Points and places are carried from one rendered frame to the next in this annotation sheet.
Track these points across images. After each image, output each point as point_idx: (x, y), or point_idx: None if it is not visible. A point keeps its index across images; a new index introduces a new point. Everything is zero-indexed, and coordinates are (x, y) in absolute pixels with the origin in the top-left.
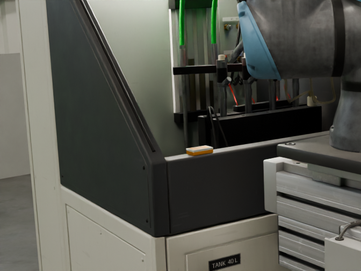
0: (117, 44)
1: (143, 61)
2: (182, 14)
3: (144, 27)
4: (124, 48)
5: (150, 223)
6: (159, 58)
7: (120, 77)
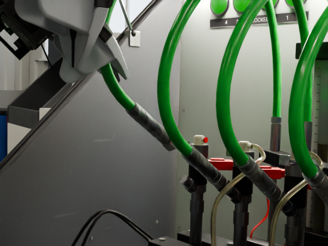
0: (231, 105)
1: (261, 133)
2: (274, 67)
3: (267, 84)
4: (238, 111)
5: None
6: (283, 134)
7: (32, 134)
